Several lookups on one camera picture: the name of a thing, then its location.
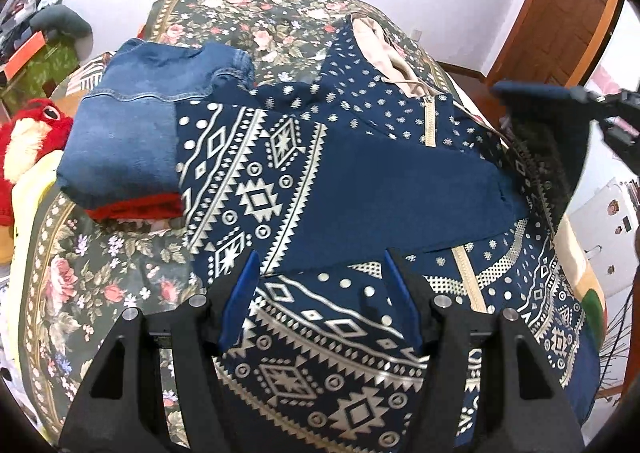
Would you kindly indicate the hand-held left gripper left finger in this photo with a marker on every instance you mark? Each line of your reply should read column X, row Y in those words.
column 240, row 298

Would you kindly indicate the white wardrobe door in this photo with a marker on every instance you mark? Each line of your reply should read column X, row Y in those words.
column 627, row 48

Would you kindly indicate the folded blue jeans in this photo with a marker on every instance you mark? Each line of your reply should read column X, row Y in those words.
column 125, row 133

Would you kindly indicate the red plush toy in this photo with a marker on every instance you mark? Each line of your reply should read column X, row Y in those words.
column 40, row 118

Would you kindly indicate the folded red garment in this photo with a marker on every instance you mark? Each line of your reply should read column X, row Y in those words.
column 140, row 207

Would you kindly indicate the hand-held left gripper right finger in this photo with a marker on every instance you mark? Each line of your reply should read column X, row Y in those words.
column 400, row 298

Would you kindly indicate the floral bed cover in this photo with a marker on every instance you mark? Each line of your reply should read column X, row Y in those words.
column 100, row 273

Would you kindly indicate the wooden door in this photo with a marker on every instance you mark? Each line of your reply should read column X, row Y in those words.
column 565, row 8

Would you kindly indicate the white wall socket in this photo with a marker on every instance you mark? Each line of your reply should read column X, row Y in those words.
column 417, row 35

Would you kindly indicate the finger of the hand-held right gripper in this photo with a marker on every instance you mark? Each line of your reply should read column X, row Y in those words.
column 625, row 135
column 620, row 100

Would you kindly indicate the orange box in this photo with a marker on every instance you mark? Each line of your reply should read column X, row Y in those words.
column 30, row 50

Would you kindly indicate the navy patterned zip jacket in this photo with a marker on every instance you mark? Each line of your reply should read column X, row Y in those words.
column 400, row 183

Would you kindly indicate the pile of clutter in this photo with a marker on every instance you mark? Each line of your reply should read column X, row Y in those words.
column 30, row 0

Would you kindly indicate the white cabinet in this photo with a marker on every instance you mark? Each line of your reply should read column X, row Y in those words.
column 605, row 233

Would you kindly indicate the grey pillow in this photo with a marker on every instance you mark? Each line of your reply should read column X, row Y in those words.
column 62, row 20

